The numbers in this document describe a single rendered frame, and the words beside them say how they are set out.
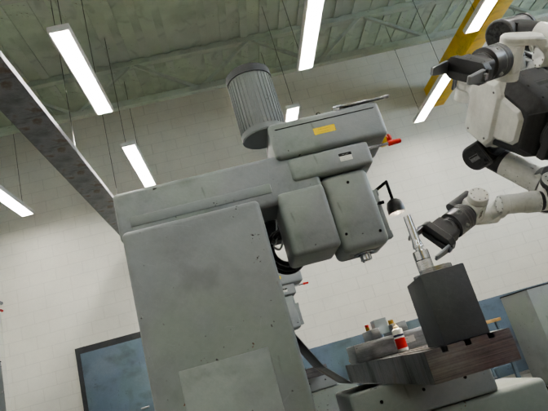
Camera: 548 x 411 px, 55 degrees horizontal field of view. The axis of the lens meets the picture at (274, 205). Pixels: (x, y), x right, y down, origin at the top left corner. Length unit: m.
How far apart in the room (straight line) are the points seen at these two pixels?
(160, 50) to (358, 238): 7.21
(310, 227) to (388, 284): 6.96
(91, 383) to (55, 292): 1.58
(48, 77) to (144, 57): 1.52
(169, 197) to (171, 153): 7.41
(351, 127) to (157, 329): 1.07
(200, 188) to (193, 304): 0.48
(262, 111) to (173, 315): 0.90
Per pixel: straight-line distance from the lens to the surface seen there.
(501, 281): 9.55
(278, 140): 2.09
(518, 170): 1.98
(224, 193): 2.03
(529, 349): 6.72
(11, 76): 4.56
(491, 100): 1.81
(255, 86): 2.25
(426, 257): 1.59
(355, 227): 2.03
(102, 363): 8.79
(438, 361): 1.40
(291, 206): 2.00
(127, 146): 7.34
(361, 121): 2.17
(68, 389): 8.99
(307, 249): 1.96
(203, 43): 8.92
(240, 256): 1.83
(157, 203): 2.05
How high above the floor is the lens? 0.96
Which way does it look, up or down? 17 degrees up
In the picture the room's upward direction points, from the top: 16 degrees counter-clockwise
